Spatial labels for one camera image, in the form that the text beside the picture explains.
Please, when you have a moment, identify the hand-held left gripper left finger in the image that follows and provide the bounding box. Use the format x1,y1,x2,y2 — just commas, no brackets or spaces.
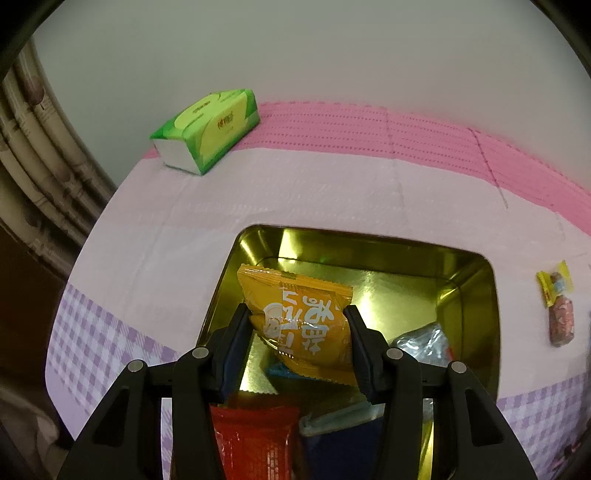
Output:
55,302,252,480

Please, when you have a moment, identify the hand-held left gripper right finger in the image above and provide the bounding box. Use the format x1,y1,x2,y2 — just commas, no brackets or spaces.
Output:
344,305,539,480

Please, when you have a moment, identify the dark seaweed snack packet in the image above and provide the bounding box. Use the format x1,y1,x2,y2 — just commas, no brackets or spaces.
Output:
390,322,455,367

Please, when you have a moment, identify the orange snack packet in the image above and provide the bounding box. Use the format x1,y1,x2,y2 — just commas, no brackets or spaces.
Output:
236,264,358,386

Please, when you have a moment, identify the maroon tin box gold inside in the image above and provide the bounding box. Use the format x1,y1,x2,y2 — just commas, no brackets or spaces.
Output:
168,224,502,480

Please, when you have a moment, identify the red snack packet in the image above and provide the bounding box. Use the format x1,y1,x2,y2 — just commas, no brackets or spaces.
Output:
209,392,303,480

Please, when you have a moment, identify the dark blue snack packet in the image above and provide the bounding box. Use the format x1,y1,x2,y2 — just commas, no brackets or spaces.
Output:
298,399,386,480

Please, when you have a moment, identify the pink and purple checked tablecloth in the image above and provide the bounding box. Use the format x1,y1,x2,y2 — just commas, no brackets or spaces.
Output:
44,99,591,480

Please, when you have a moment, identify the pink patterned snack packet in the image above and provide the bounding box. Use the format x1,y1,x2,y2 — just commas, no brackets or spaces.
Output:
549,295,575,347

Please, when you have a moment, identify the yellow-ended clear wrapped snack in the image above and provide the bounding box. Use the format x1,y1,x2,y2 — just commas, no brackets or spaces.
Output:
536,260,574,308

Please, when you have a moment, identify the green tissue pack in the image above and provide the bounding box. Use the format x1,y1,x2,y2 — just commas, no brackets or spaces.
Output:
150,88,262,175

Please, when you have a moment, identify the striped beige curtain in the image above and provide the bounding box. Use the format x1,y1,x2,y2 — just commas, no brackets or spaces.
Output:
0,37,116,278

